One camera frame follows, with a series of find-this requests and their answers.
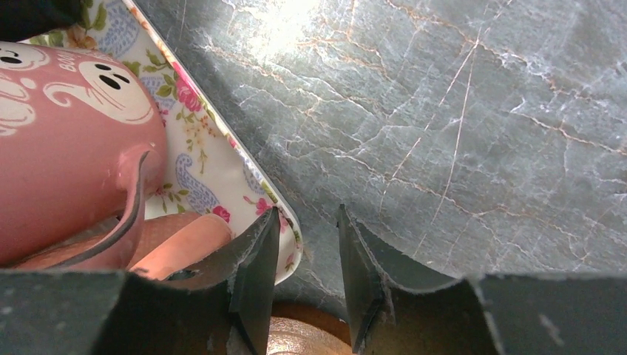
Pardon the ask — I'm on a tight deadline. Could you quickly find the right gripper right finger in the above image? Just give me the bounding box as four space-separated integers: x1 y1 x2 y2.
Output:
337 206 626 354

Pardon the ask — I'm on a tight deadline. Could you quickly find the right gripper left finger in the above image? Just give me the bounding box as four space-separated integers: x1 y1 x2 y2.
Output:
1 208 280 354

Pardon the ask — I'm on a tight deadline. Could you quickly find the floral serving tray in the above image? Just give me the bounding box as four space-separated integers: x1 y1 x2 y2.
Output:
30 1 303 282

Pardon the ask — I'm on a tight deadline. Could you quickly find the pink ghost mug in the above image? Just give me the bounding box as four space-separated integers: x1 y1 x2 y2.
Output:
0 41 235 281

